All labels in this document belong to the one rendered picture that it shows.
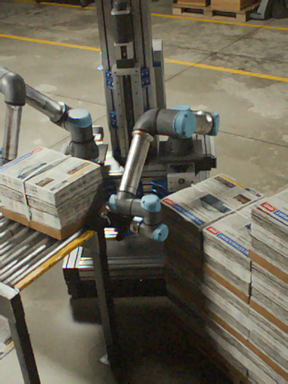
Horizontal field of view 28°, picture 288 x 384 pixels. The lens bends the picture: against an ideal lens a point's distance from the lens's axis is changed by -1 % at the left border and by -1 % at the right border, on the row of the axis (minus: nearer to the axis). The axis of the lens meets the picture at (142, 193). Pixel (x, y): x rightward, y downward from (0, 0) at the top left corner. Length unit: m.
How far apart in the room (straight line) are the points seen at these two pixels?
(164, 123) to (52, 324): 1.35
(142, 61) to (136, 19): 0.21
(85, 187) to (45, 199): 0.18
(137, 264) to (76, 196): 0.90
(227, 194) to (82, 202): 0.64
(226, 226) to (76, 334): 1.16
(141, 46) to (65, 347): 1.58
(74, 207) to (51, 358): 0.96
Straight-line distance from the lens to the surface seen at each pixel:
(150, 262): 3.21
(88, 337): 3.15
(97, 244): 2.52
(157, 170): 3.04
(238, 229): 2.39
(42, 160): 2.60
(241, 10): 8.46
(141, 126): 2.50
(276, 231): 2.04
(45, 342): 3.18
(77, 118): 2.94
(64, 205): 2.38
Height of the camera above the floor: 2.19
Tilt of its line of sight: 31 degrees down
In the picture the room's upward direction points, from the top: 5 degrees counter-clockwise
